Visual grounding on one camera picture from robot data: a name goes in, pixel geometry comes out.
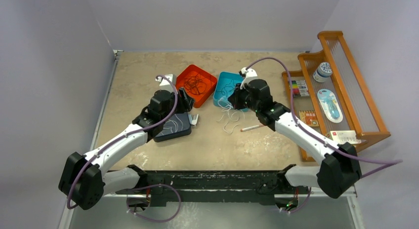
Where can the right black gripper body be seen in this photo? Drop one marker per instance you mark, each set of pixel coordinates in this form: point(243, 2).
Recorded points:
point(243, 100)

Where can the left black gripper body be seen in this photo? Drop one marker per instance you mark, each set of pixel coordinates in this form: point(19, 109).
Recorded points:
point(182, 106)

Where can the small white stapler remover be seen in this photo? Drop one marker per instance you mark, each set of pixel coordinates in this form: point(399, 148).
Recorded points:
point(193, 119)

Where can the dark blue plastic tray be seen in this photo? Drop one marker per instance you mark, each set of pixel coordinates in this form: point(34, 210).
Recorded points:
point(177, 126)

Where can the orange plastic tray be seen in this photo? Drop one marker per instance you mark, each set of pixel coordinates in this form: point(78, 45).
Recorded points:
point(198, 83)

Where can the teal plastic tray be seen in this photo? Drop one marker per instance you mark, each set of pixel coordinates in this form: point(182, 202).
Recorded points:
point(224, 88)

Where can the white orange marker pen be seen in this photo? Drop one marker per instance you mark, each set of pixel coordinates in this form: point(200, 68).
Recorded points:
point(251, 128)

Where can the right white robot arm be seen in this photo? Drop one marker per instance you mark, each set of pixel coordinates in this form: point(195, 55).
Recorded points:
point(337, 170)

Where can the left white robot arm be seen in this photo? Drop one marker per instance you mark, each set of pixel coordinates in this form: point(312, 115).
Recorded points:
point(85, 177)

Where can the coloured marker set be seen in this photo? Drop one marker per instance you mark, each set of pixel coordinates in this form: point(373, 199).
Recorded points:
point(299, 88)

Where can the blue white jar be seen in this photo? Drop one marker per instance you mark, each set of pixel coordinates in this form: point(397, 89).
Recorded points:
point(322, 72)

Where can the wooden shelf rack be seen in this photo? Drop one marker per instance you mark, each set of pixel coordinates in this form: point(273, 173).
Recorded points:
point(359, 111)

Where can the blue blister pack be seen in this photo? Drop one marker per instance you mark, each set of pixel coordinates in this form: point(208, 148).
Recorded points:
point(329, 105)

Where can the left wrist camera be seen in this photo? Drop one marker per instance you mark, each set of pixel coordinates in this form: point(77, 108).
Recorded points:
point(167, 82)

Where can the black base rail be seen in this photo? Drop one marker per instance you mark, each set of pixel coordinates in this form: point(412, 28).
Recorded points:
point(265, 187)

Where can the aluminium frame rails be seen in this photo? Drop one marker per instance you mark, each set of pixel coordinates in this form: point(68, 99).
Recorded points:
point(217, 209)

